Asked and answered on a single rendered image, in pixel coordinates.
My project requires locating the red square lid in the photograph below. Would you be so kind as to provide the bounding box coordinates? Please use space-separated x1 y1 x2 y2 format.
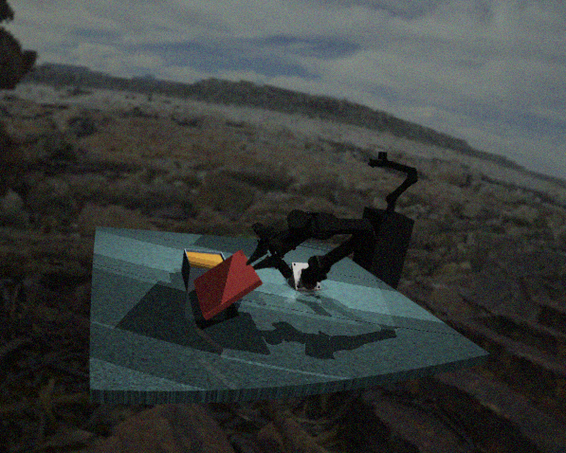
193 249 263 320

